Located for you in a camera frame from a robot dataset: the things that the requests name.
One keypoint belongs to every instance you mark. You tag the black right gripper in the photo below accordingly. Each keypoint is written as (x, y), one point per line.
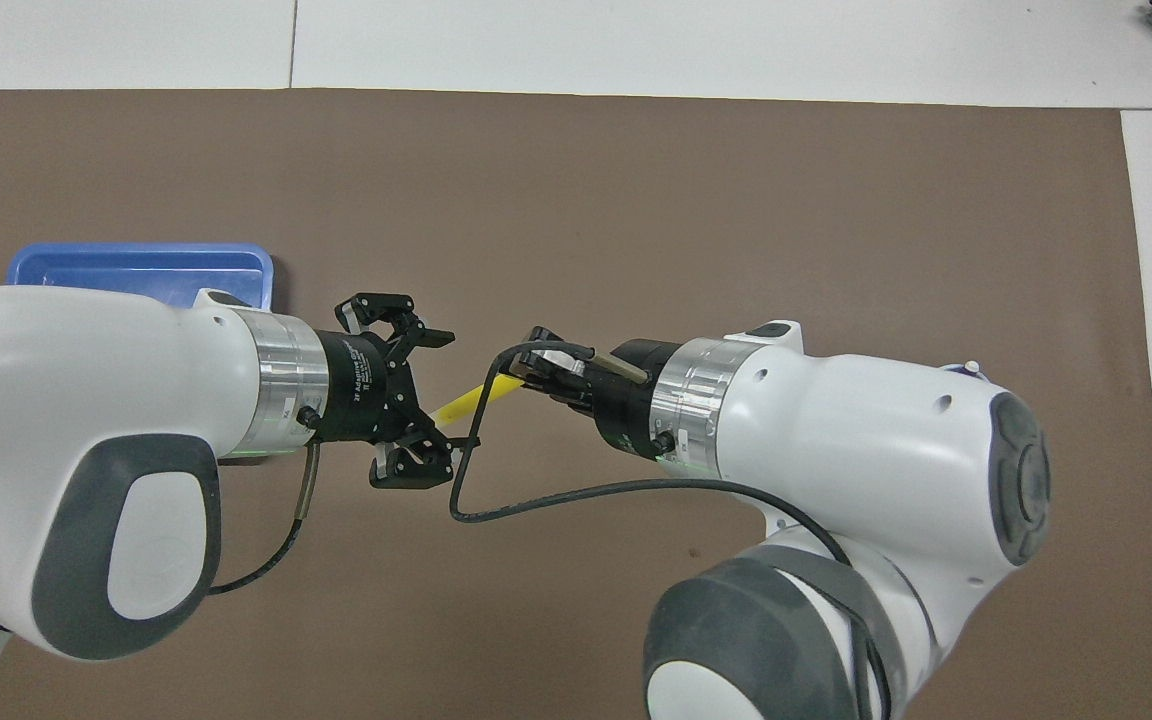
(631, 400)

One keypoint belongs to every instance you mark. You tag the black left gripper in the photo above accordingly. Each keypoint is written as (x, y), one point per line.
(361, 390)

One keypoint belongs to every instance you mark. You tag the yellow pen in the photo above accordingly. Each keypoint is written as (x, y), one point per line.
(466, 402)

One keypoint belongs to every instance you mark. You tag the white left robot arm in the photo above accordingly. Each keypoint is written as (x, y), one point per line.
(86, 400)

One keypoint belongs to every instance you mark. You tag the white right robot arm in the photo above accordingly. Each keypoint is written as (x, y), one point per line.
(836, 430)

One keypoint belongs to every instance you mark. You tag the blue plastic tray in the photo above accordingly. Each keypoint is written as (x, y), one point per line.
(136, 265)

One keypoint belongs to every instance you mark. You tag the brown table mat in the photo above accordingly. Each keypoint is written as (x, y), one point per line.
(586, 200)

